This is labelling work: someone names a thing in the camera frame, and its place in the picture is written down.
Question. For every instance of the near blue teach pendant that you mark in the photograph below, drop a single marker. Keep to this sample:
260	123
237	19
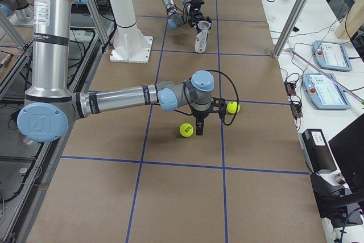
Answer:
323	93

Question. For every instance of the white central pedestal column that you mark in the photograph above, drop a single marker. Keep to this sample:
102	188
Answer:
129	44

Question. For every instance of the tennis ball with Roland Garros print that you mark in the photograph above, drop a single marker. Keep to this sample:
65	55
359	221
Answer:
233	107

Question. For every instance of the aluminium frame post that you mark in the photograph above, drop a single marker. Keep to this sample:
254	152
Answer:
288	27

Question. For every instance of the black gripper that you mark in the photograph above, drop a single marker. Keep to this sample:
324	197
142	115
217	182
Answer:
197	15
199	114

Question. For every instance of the black monitor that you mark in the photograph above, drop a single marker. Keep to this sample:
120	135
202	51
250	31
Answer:
347	149

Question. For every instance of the black box with label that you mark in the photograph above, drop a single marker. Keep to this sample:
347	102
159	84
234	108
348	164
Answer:
317	152

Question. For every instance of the blue teach pendant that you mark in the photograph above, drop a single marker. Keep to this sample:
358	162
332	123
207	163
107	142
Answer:
323	93
332	56

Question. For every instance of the far blue teach pendant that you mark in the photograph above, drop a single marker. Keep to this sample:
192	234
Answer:
332	56

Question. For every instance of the tennis ball with Wilson print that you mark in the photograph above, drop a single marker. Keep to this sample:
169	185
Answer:
186	130

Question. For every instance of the clear tennis ball can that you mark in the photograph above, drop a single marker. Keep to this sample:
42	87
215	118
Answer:
201	40

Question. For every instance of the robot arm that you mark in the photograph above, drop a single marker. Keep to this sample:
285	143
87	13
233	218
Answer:
175	19
50	107

